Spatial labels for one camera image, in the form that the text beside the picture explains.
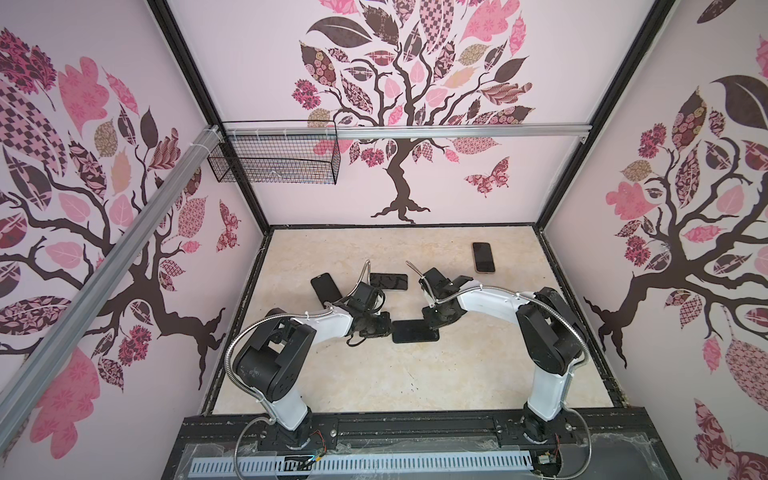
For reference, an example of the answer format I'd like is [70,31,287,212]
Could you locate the black phone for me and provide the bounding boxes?
[392,320,440,339]

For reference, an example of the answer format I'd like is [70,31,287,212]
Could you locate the purple smartphone black screen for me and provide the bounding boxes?
[472,242,494,273]

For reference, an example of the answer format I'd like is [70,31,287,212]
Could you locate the black phone case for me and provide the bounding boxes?
[392,335,439,344]
[310,273,343,306]

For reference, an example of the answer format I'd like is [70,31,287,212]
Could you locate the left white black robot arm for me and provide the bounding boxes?
[225,282,392,432]

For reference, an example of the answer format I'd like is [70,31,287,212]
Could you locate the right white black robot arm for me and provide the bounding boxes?
[419,268,590,444]

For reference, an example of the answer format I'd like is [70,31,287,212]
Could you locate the black phone case horizontal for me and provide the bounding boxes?
[369,272,408,291]

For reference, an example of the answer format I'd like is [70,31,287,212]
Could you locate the right metal flexible conduit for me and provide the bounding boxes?
[406,261,590,376]

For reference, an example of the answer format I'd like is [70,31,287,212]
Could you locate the metal flexible conduit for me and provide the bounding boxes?
[224,260,371,426]
[406,261,590,376]

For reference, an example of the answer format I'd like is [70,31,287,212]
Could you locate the left metal flexible conduit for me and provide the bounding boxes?
[224,260,371,426]

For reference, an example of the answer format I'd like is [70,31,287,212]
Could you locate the aluminium rail back horizontal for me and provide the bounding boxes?
[224,123,592,140]

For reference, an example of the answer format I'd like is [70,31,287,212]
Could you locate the black base frame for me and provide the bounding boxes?
[163,408,679,479]

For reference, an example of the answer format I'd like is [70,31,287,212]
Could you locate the black wire basket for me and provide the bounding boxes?
[208,120,341,185]

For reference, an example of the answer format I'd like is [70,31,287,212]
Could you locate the white slotted cable duct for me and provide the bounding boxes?
[188,451,533,479]

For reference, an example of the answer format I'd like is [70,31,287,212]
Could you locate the aluminium rail left diagonal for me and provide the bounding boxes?
[1,125,222,448]

